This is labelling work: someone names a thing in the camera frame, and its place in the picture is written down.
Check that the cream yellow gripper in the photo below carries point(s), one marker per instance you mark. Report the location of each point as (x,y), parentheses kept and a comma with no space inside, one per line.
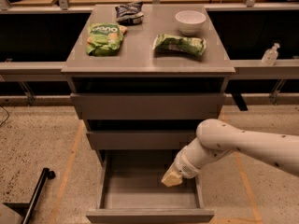
(184,165)

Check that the grey bottom drawer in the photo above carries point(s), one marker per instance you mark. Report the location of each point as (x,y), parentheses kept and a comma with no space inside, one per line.
(131,191)

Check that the grey drawer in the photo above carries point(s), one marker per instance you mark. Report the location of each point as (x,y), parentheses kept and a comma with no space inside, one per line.
(142,134)
(131,191)
(148,97)

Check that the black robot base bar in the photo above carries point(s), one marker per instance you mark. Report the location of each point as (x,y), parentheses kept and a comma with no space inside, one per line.
(21,213)

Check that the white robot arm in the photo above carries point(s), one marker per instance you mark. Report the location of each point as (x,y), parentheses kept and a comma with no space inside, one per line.
(214,139)

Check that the grey middle drawer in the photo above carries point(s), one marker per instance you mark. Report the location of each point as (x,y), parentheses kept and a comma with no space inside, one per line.
(142,134)

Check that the grey drawer cabinet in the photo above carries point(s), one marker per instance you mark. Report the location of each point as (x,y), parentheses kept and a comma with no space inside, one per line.
(137,58)

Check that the grey top drawer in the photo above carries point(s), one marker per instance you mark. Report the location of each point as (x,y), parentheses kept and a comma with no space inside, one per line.
(148,97)

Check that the green snack bag right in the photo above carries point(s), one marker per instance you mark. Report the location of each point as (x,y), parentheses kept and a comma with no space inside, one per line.
(191,45)

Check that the green chips bag left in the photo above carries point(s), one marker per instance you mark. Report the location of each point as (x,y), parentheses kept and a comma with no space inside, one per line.
(104,39)

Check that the clear sanitizer pump bottle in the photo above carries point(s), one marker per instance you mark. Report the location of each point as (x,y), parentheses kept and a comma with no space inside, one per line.
(270,55)

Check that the white bowl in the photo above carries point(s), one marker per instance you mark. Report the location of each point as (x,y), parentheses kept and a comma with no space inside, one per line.
(189,22)

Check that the dark blue snack bag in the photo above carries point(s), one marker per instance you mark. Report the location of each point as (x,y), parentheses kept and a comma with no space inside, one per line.
(129,14)

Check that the grey metal rail shelf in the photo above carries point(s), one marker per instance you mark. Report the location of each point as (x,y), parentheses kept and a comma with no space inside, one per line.
(234,70)

